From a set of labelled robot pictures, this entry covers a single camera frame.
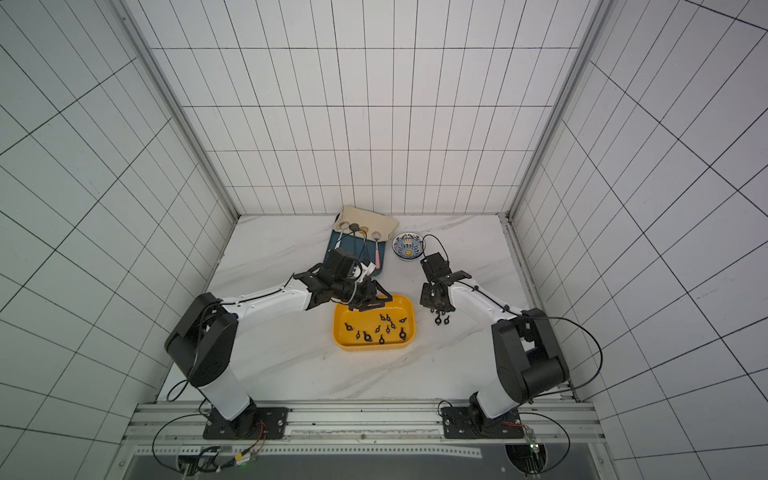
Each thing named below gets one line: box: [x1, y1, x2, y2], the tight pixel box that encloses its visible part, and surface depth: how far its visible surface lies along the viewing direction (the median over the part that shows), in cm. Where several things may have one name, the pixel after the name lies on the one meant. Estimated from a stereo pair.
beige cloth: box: [333, 205, 399, 241], surface depth 121 cm
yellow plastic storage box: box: [332, 294, 416, 351], surface depth 89 cm
